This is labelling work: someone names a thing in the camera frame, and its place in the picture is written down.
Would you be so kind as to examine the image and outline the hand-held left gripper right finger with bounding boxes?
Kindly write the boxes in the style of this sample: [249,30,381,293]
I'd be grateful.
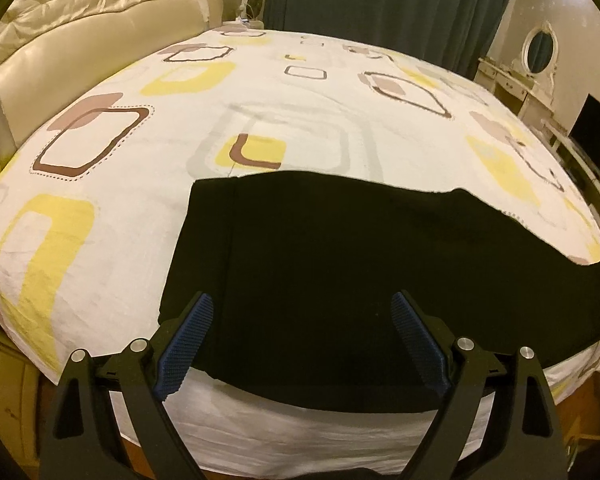
[390,290,563,480]

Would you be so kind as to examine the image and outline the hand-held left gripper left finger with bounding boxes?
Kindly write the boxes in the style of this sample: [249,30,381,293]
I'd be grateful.
[39,291,216,480]

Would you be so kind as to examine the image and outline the black pants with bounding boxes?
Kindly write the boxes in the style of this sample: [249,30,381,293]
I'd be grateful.
[157,171,600,413]

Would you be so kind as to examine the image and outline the patterned white bed sheet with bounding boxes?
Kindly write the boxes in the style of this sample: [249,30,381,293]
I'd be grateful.
[0,27,600,476]

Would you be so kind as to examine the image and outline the white television cabinet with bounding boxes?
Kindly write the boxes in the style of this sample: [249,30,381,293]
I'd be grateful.
[542,119,600,251]

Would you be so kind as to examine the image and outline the white dressing table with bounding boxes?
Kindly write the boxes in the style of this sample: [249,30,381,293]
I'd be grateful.
[476,56,551,121]

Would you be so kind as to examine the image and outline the black television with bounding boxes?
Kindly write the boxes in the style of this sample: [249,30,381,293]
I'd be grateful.
[570,92,600,181]

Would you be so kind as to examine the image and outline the oval white-framed mirror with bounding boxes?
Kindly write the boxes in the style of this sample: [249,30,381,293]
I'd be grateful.
[521,21,561,78]

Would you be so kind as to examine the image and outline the cream tufted headboard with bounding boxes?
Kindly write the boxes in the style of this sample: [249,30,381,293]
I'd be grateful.
[0,0,226,171]

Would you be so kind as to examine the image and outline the teal curtain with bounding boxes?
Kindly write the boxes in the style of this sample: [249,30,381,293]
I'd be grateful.
[262,0,523,81]

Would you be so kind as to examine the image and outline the small white fan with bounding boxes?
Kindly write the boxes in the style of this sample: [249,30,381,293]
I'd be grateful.
[240,0,267,25]

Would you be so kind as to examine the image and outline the wooden bed frame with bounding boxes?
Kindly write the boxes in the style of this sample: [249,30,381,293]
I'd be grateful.
[0,310,56,480]

